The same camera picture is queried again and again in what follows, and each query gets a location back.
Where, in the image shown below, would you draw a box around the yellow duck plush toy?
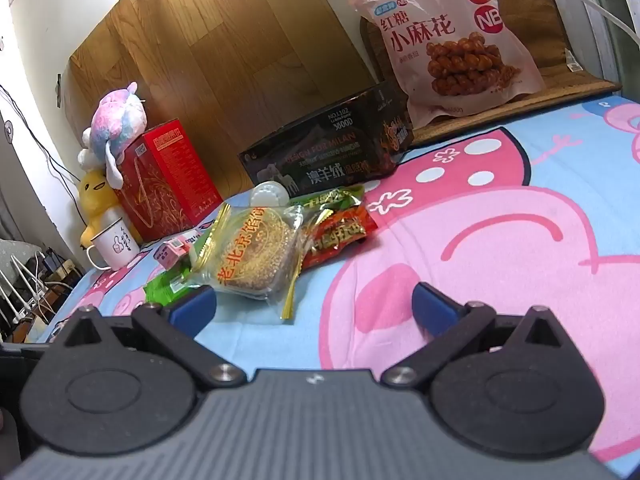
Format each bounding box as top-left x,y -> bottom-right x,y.
77,169 -> 143,250

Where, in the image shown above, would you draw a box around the green yellow snack packet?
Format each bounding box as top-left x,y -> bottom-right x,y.
290,185 -> 368,217

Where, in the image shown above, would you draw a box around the large pink snack bag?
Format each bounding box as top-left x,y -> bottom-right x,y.
348,0 -> 546,131

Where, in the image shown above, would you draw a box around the black wall cables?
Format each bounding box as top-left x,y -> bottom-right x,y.
0,85 -> 86,221

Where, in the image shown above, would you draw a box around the white wire rack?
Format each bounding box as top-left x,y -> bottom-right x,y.
0,240 -> 83,341

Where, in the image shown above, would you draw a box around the wooden board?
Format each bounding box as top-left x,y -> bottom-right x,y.
60,0 -> 381,201

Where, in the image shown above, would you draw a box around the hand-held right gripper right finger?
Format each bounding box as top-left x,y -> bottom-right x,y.
382,282 -> 576,391

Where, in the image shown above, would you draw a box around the cartoon pig printed bedsheet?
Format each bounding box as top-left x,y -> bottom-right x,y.
50,95 -> 640,480

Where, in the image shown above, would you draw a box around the clear sesame cake packet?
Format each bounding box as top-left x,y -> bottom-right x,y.
190,202 -> 306,321

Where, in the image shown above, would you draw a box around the white enamel mug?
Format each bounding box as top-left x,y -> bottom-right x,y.
86,217 -> 141,271

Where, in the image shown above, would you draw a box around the window frame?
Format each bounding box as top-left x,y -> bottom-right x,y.
565,0 -> 640,96

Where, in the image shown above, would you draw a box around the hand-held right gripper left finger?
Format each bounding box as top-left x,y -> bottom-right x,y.
50,284 -> 247,391

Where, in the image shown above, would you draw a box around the red orange snack packet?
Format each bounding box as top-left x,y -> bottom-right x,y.
300,205 -> 377,268

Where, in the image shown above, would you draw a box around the black cardboard box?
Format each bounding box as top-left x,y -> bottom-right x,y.
238,81 -> 416,200

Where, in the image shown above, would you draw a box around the small pink cube box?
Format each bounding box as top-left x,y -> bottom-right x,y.
154,240 -> 188,268

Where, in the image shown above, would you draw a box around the green pastry packet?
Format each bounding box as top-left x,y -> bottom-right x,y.
187,230 -> 221,272
144,265 -> 206,308

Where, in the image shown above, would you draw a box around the red gift box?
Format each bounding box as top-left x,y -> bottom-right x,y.
111,119 -> 224,242

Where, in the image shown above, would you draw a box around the pastel unicorn plush toy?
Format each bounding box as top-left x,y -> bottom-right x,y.
77,81 -> 147,191

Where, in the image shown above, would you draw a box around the white round lid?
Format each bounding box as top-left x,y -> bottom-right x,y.
250,181 -> 291,207

